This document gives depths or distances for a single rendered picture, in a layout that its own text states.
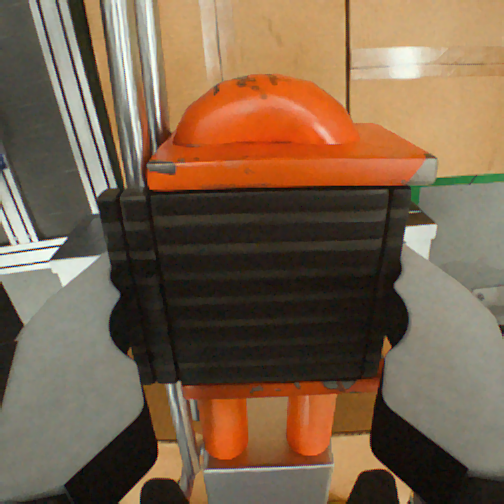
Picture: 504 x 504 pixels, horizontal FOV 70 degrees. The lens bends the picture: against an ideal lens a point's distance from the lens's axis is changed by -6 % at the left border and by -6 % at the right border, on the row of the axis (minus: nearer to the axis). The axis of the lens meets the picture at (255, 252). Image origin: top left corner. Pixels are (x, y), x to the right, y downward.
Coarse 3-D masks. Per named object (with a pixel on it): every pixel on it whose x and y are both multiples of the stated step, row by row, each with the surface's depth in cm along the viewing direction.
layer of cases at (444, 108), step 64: (192, 0) 53; (256, 0) 54; (320, 0) 54; (384, 0) 54; (448, 0) 54; (192, 64) 58; (256, 64) 58; (320, 64) 58; (384, 64) 58; (448, 64) 58; (448, 128) 64
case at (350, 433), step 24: (168, 408) 43; (336, 408) 42; (360, 408) 42; (168, 432) 40; (336, 432) 40; (360, 432) 39; (168, 456) 40; (336, 456) 41; (360, 456) 41; (144, 480) 42; (336, 480) 43
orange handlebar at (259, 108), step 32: (224, 96) 10; (256, 96) 10; (288, 96) 10; (320, 96) 10; (192, 128) 10; (224, 128) 10; (256, 128) 10; (288, 128) 10; (320, 128) 10; (352, 128) 11; (224, 416) 16; (288, 416) 17; (320, 416) 16; (224, 448) 17; (320, 448) 17
